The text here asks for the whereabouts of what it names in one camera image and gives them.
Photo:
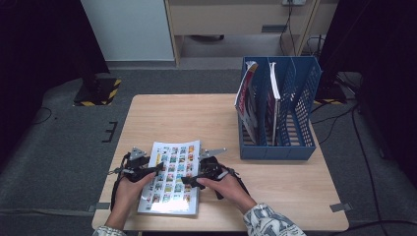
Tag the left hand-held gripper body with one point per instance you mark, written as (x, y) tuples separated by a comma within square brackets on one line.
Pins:
[(137, 154)]

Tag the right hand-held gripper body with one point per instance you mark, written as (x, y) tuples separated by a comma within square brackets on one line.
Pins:
[(209, 168)]

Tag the white magazine with colourful grid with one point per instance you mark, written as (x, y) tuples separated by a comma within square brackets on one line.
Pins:
[(170, 203)]

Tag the red and grey magazine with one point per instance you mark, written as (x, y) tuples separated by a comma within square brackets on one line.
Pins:
[(246, 108)]

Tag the blue plastic file rack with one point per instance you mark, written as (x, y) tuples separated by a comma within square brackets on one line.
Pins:
[(278, 153)]

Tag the person's right hand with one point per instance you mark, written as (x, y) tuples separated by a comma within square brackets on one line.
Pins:
[(229, 191)]

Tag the person's left hand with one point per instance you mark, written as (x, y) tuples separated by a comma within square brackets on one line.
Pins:
[(129, 200)]

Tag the grey tape piece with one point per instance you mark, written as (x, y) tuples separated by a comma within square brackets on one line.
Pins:
[(98, 206), (341, 207)]

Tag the black stand base yellow stripes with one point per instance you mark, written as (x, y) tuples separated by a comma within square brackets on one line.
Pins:
[(331, 95), (98, 91)]

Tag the white cabinet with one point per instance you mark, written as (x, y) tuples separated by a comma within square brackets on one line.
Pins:
[(131, 29)]

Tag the black curtain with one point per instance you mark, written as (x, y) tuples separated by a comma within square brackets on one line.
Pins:
[(32, 49), (387, 49)]

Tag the white power strip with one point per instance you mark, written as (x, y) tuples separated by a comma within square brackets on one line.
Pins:
[(293, 2)]

